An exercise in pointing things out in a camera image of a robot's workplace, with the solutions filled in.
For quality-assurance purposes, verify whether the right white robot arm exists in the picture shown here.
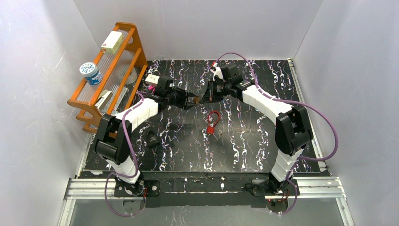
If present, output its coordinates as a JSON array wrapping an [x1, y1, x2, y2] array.
[[198, 63, 313, 193]]

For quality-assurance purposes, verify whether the small white cardboard box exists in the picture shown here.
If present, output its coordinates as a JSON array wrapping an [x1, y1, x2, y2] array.
[[144, 74, 160, 87]]

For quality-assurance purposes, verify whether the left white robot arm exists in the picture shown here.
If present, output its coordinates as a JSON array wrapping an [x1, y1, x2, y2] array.
[[93, 74, 199, 194]]

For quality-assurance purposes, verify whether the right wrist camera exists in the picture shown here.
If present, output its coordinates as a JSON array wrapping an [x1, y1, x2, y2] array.
[[210, 61, 223, 81]]

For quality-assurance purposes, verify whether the black padlock key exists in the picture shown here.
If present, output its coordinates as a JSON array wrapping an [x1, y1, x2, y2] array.
[[168, 135, 175, 147]]

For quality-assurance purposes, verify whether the white stapler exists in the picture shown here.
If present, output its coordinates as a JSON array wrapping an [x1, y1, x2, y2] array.
[[95, 89, 113, 111]]

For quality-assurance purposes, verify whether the clear glass bowl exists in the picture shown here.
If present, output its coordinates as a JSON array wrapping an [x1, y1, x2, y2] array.
[[125, 68, 138, 85]]

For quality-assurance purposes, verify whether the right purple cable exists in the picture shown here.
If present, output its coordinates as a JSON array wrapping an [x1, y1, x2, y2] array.
[[215, 52, 339, 216]]

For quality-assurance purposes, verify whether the brass padlock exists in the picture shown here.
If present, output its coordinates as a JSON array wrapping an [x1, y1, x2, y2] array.
[[193, 97, 200, 105]]

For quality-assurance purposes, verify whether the red cable padlock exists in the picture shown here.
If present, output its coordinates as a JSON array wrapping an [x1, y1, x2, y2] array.
[[206, 111, 221, 135]]

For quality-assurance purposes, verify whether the blue white round jar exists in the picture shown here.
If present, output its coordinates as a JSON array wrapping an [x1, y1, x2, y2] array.
[[79, 62, 103, 85]]

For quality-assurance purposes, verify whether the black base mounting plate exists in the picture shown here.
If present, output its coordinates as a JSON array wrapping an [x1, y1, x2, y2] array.
[[113, 177, 299, 209]]

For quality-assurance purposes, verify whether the orange wooden shelf rack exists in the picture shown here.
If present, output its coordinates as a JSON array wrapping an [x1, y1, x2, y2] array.
[[67, 22, 148, 133]]

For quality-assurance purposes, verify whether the white green box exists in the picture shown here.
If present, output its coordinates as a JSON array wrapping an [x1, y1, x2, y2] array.
[[101, 31, 124, 54]]

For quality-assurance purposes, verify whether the black padlock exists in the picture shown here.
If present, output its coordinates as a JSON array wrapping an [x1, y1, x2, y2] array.
[[146, 130, 161, 148]]

